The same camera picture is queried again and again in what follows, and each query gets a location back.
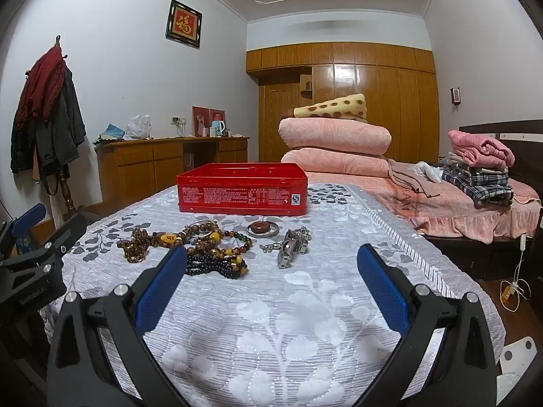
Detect framed red wall picture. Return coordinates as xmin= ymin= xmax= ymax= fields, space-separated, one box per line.
xmin=165 ymin=0 xmax=203 ymax=48

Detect bed with pink sheet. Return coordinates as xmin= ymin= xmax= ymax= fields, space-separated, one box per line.
xmin=304 ymin=119 xmax=543 ymax=280

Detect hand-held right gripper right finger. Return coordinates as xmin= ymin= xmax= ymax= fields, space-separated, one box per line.
xmin=356 ymin=244 xmax=498 ymax=407

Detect wooden bead bracelet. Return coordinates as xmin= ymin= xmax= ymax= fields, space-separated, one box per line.
xmin=182 ymin=219 xmax=221 ymax=247

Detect white cable with switch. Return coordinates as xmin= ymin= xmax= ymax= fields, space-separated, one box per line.
xmin=500 ymin=233 xmax=533 ymax=312

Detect red tin box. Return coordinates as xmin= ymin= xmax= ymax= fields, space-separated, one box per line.
xmin=176 ymin=162 xmax=309 ymax=216

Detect beige cloth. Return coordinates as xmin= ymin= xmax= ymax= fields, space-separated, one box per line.
xmin=388 ymin=159 xmax=444 ymax=198

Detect pink folded quilt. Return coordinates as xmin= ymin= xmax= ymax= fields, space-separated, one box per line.
xmin=278 ymin=117 xmax=392 ymax=156
xmin=281 ymin=148 xmax=391 ymax=178

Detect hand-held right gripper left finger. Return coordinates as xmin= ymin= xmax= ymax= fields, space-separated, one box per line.
xmin=46 ymin=245 xmax=189 ymax=407

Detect white cloth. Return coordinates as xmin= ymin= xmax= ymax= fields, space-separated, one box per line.
xmin=413 ymin=161 xmax=443 ymax=184

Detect red photo frame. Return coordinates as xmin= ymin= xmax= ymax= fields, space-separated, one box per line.
xmin=192 ymin=106 xmax=210 ymax=137
xmin=208 ymin=109 xmax=227 ymax=137

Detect white perforated plate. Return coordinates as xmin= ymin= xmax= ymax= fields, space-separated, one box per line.
xmin=499 ymin=336 xmax=538 ymax=393

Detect wooden sideboard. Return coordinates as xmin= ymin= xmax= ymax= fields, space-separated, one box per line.
xmin=94 ymin=136 xmax=250 ymax=217

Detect white plastic bag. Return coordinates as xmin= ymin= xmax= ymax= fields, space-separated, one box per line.
xmin=124 ymin=114 xmax=152 ymax=140

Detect pile of beaded bracelets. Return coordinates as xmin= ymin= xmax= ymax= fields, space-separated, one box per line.
xmin=187 ymin=231 xmax=249 ymax=278

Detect dark jackets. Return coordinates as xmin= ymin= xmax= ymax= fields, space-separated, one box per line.
xmin=11 ymin=65 xmax=88 ymax=174

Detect wooden wardrobe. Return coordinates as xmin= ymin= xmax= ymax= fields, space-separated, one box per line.
xmin=246 ymin=41 xmax=438 ymax=164

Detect grey white leaf bedspread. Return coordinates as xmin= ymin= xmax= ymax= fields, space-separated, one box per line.
xmin=40 ymin=182 xmax=507 ymax=407

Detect yellow spotted pillow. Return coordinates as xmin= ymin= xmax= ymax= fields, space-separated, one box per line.
xmin=291 ymin=92 xmax=368 ymax=123

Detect plaid folded clothes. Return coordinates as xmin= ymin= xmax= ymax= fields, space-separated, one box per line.
xmin=441 ymin=164 xmax=514 ymax=207

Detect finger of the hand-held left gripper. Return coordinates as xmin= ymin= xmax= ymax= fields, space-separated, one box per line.
xmin=0 ymin=213 xmax=88 ymax=283
xmin=0 ymin=202 xmax=47 ymax=260

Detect silver bangle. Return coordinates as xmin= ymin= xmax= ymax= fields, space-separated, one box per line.
xmin=247 ymin=220 xmax=281 ymax=238

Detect brown bead bracelet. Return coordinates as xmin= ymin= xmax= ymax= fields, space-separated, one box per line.
xmin=119 ymin=228 xmax=156 ymax=264

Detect black bead necklace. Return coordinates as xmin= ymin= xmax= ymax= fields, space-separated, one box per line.
xmin=185 ymin=252 xmax=249 ymax=281

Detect yellow amber pendant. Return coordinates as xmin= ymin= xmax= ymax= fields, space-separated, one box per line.
xmin=155 ymin=231 xmax=184 ymax=248

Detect pink folded clothes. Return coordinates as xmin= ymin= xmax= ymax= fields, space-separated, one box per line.
xmin=447 ymin=130 xmax=516 ymax=171

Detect red scarf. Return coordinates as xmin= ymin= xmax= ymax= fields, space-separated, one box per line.
xmin=16 ymin=46 xmax=69 ymax=125

